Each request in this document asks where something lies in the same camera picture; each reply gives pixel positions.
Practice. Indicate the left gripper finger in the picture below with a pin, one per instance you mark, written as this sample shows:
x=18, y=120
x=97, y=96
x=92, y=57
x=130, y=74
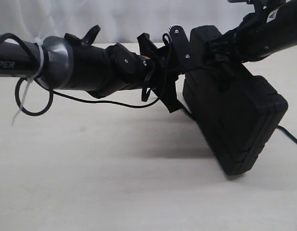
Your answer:
x=168, y=95

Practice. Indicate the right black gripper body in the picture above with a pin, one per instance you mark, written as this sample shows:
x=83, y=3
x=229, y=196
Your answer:
x=226, y=45

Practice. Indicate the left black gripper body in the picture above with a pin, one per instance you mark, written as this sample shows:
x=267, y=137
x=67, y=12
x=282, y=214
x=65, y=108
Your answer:
x=157, y=63

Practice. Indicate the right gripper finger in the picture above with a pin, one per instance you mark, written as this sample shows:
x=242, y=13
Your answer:
x=225, y=75

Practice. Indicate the black plastic carry case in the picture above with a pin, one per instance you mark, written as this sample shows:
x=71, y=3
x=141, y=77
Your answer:
x=236, y=123

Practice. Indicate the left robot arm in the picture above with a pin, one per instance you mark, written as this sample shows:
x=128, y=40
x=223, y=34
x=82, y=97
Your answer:
x=71, y=63

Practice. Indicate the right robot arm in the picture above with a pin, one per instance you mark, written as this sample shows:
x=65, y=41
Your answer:
x=271, y=28

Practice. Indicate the white zip tie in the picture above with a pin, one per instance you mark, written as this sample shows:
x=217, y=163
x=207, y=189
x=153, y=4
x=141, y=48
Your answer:
x=39, y=41

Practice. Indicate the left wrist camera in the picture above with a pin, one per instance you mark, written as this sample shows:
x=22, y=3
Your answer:
x=182, y=48

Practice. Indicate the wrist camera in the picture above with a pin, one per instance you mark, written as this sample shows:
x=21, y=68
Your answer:
x=243, y=1
x=182, y=48

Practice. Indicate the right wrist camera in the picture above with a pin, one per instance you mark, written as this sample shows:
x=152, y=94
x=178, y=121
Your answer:
x=243, y=1

